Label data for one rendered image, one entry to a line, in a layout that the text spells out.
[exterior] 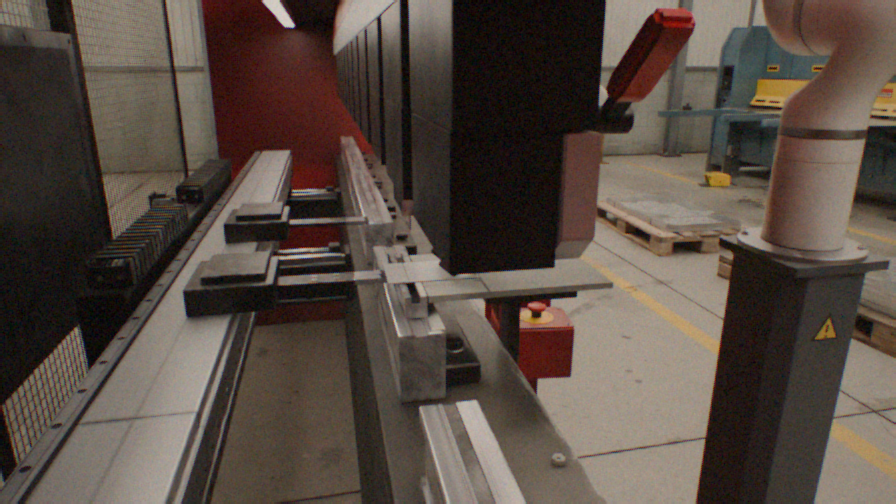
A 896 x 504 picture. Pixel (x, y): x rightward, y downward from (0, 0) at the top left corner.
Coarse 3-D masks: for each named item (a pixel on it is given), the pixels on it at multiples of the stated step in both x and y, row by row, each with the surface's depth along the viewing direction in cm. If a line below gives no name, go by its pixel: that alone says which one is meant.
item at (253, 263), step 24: (216, 264) 79; (240, 264) 79; (264, 264) 79; (192, 288) 74; (216, 288) 74; (240, 288) 75; (264, 288) 76; (288, 288) 81; (192, 312) 75; (216, 312) 75; (240, 312) 76
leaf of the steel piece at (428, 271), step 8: (408, 264) 89; (416, 264) 89; (424, 264) 89; (432, 264) 89; (408, 272) 86; (416, 272) 86; (424, 272) 86; (432, 272) 86; (440, 272) 86; (416, 280) 83; (424, 280) 83; (432, 280) 83; (440, 280) 83
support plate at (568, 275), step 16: (416, 256) 94; (432, 256) 94; (496, 272) 87; (512, 272) 87; (528, 272) 86; (544, 272) 87; (560, 272) 86; (576, 272) 86; (592, 272) 86; (432, 288) 80; (448, 288) 80; (464, 288) 80; (480, 288) 80; (496, 288) 80; (512, 288) 80; (528, 288) 80; (544, 288) 81; (560, 288) 81; (576, 288) 82; (592, 288) 82; (608, 288) 83
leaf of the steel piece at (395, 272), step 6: (384, 264) 89; (390, 264) 89; (396, 264) 89; (402, 264) 89; (390, 270) 87; (396, 270) 87; (402, 270) 87; (390, 276) 84; (396, 276) 84; (402, 276) 84; (390, 282) 82; (396, 282) 82; (402, 282) 82; (408, 282) 82
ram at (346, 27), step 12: (348, 0) 120; (360, 0) 88; (372, 0) 69; (384, 0) 57; (396, 0) 49; (336, 12) 197; (348, 12) 123; (360, 12) 89; (372, 12) 70; (336, 24) 205; (348, 24) 126; (360, 24) 91; (336, 36) 213; (348, 36) 129; (336, 48) 222
